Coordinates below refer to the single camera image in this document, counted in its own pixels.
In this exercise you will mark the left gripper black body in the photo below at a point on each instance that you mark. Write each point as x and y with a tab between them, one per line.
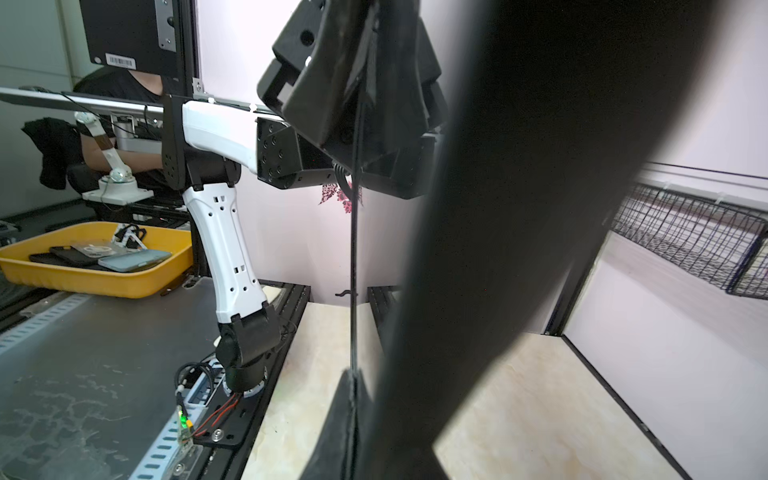
354	88

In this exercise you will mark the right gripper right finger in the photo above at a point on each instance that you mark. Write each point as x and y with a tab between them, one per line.
560	104

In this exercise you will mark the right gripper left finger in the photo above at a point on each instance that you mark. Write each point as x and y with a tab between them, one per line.
338	444

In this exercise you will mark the black phone case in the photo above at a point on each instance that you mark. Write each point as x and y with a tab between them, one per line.
357	240

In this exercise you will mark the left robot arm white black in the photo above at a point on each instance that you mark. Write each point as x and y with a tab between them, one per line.
206	146

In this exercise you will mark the black monitor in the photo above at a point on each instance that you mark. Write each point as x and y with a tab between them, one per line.
157	37

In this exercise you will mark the yellow tray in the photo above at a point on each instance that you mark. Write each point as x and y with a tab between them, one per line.
100	258

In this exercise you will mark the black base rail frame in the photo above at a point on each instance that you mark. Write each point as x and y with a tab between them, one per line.
229	429

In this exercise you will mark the white slotted cable duct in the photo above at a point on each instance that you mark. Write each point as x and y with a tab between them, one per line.
169	457

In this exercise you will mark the black wire basket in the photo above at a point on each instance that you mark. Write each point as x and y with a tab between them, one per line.
710	223

